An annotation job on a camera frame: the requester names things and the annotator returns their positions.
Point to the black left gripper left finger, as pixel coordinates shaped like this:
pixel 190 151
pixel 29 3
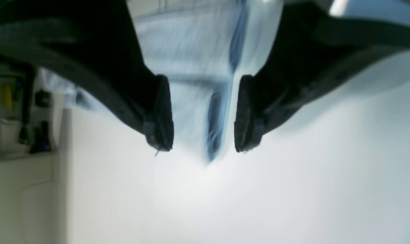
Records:
pixel 93 44

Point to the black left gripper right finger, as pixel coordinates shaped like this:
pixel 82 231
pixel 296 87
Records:
pixel 319 45

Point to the grey T-shirt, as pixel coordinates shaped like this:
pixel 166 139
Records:
pixel 204 47

